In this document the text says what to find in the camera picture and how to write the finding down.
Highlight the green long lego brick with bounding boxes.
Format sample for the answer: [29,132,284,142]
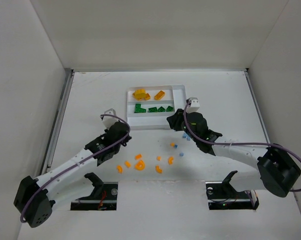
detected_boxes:
[148,107,158,113]

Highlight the yellow square lego brick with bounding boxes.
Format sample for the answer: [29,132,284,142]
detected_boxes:
[144,93,151,101]

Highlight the orange round figure piece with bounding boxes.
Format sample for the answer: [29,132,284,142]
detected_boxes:
[132,88,146,101]

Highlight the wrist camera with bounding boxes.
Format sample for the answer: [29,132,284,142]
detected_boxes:
[186,97,200,114]
[100,108,117,129]

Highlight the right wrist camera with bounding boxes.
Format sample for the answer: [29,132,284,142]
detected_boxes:
[186,97,200,114]

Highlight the yellow long lego brick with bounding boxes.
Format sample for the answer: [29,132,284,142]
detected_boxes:
[154,90,166,101]

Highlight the orange round lego piece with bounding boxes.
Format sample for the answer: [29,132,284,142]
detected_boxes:
[134,160,145,171]

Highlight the green square lego brick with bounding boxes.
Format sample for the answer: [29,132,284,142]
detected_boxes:
[157,106,166,113]

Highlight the orange curved lego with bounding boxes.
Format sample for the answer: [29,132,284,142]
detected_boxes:
[155,165,163,174]
[168,156,174,165]
[116,165,123,174]

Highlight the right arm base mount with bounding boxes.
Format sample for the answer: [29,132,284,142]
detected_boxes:
[205,170,260,211]

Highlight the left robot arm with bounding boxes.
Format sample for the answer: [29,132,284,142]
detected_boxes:
[13,119,131,228]

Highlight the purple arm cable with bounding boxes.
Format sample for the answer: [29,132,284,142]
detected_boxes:
[182,99,301,192]
[19,113,131,223]

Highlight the orange small lego block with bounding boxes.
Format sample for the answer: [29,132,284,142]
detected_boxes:
[124,161,131,168]

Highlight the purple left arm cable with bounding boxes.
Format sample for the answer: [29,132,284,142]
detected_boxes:
[19,113,131,223]

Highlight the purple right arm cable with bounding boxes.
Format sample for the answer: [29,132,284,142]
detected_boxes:
[182,99,301,192]

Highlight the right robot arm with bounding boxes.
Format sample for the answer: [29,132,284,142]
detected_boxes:
[166,108,301,198]

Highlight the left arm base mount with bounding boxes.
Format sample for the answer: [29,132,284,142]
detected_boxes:
[70,172,119,211]

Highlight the white divided sorting tray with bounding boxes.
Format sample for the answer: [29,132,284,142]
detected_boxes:
[126,85,187,130]

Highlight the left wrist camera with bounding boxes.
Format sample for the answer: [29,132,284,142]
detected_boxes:
[100,108,117,129]

